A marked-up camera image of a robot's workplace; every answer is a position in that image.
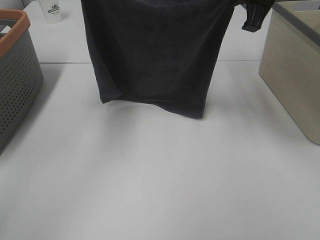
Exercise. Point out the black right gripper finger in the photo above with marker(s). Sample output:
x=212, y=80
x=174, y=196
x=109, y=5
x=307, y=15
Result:
x=256, y=11

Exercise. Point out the dark grey towel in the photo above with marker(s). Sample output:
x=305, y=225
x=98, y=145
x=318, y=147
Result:
x=159, y=52

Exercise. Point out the beige bin grey rim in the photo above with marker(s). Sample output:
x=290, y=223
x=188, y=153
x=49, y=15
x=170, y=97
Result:
x=290, y=63

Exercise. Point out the grey perforated basket orange rim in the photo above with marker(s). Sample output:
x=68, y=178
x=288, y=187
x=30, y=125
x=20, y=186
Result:
x=21, y=77

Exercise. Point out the white paper cup green logo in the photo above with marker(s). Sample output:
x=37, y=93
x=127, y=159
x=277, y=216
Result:
x=51, y=10

